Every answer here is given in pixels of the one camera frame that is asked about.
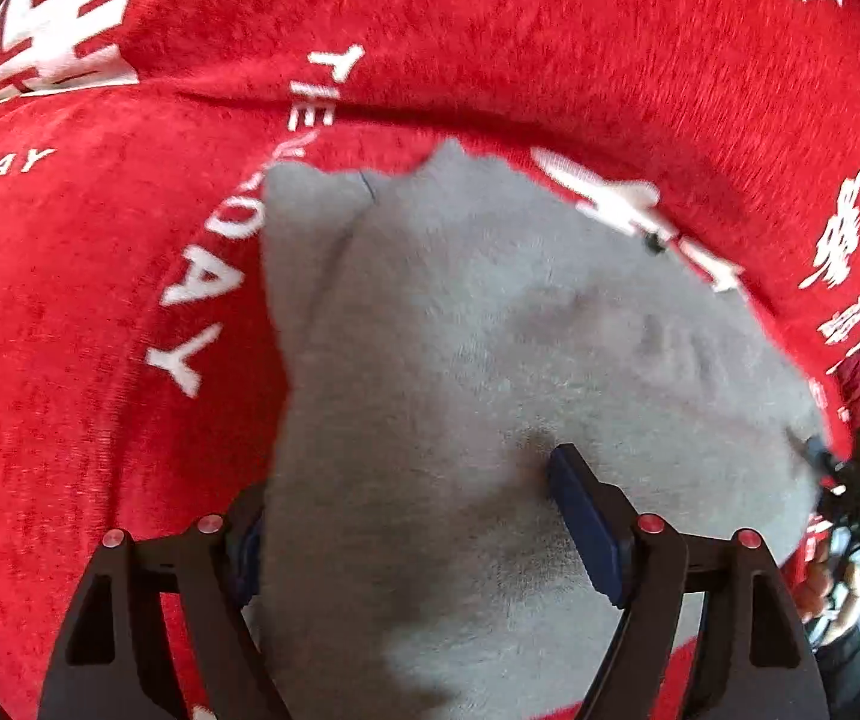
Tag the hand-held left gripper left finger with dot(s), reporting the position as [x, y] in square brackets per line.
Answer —
[248, 571]

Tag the person's right forearm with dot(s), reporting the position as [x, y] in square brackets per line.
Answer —
[846, 675]

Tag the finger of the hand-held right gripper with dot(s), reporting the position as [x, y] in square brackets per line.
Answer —
[818, 454]

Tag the grey towel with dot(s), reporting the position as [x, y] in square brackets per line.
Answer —
[475, 390]

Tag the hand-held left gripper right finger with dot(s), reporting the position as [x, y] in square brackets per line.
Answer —
[587, 525]

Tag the red printed blanket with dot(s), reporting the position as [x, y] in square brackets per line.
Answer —
[475, 37]

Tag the person's right hand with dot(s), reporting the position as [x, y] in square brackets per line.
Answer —
[831, 600]

